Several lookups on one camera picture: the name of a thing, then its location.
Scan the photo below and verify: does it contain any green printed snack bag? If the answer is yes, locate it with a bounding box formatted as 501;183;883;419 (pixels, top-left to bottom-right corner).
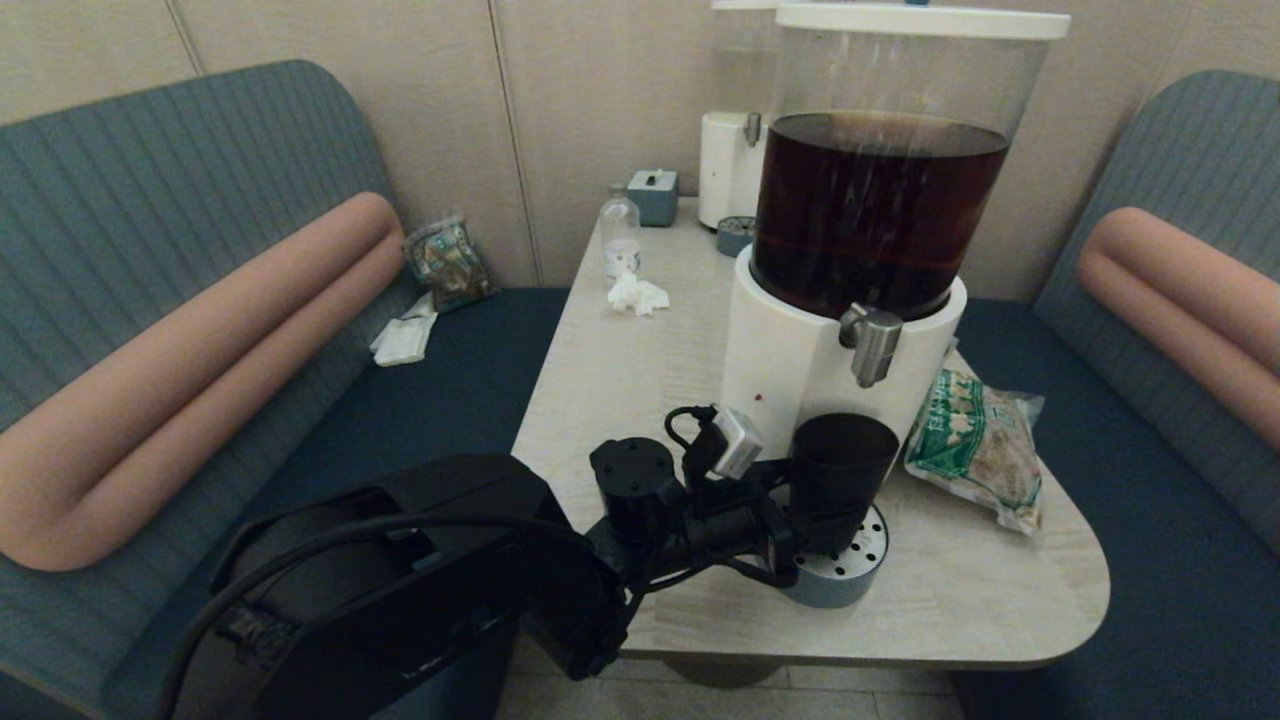
903;350;1047;538

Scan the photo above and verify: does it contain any white napkin packet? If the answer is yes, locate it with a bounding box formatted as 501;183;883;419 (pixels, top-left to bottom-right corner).
369;291;439;367

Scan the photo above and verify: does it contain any thin black camera cable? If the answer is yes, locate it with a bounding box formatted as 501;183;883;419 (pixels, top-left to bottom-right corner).
665;404;721;453

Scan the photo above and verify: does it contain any round perforated drip tray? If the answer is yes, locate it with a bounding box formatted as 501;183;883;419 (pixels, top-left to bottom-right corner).
775;500;890;609
716;214;759;258

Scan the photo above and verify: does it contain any dark table pedestal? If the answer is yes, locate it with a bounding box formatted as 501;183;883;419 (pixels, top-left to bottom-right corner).
660;660;791;689

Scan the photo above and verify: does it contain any clear water beverage dispenser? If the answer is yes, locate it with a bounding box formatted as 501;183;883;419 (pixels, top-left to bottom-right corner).
698;0;791;229

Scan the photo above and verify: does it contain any crumpled white tissue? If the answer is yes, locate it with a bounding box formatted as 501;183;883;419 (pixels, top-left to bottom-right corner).
607;271;672;317

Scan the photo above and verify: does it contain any clear snack bag dark print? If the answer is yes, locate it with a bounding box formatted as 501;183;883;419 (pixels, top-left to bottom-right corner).
402;214;498;312

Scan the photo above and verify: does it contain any pink cylindrical back bolster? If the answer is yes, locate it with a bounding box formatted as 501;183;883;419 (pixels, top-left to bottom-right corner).
1076;206;1280;449
0;192;406;572

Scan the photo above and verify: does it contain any teal upholstered booth bench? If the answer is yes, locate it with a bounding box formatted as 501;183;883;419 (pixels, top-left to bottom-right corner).
950;70;1280;720
0;60;571;720

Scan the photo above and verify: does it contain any black plastic cup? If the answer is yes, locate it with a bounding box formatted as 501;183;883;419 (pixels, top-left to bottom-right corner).
790;413;901;556

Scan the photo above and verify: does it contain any blue-grey tissue box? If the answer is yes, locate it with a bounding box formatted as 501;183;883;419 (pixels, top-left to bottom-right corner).
627;168;681;227

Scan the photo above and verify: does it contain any dark tea beverage dispenser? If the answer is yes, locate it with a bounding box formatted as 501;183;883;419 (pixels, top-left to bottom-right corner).
717;3;1071;495

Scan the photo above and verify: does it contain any clear plastic bottle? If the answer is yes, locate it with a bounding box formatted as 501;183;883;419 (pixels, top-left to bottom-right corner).
599;183;642;280

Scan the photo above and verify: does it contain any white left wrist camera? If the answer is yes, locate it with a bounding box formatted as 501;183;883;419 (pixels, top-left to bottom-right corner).
712;407;766;481

